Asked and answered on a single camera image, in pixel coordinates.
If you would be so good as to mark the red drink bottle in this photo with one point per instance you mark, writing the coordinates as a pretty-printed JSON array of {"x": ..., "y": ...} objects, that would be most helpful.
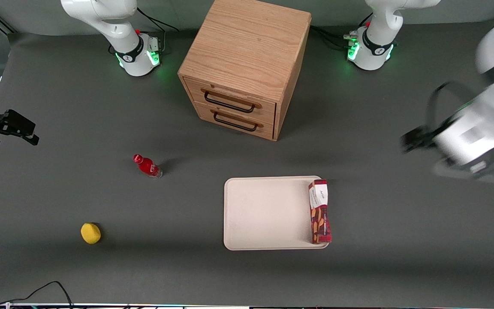
[{"x": 146, "y": 165}]

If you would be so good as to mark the yellow lemon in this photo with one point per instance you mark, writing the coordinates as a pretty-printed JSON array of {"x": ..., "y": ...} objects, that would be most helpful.
[{"x": 90, "y": 233}]

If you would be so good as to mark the wooden drawer cabinet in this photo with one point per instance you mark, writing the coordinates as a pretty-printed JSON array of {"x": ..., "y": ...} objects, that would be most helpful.
[{"x": 247, "y": 47}]

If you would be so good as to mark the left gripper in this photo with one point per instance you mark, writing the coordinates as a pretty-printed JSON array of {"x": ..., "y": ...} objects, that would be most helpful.
[{"x": 421, "y": 136}]

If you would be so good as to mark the beige rectangular tray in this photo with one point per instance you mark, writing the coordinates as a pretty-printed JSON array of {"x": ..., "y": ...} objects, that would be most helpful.
[{"x": 266, "y": 212}]

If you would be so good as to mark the red cookie box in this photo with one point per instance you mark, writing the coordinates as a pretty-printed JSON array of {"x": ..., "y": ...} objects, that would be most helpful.
[{"x": 320, "y": 214}]

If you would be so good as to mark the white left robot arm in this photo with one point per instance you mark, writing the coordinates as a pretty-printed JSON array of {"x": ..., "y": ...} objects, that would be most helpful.
[{"x": 375, "y": 47}]

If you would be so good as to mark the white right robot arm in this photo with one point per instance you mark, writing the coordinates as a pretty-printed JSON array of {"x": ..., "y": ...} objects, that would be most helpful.
[{"x": 133, "y": 53}]

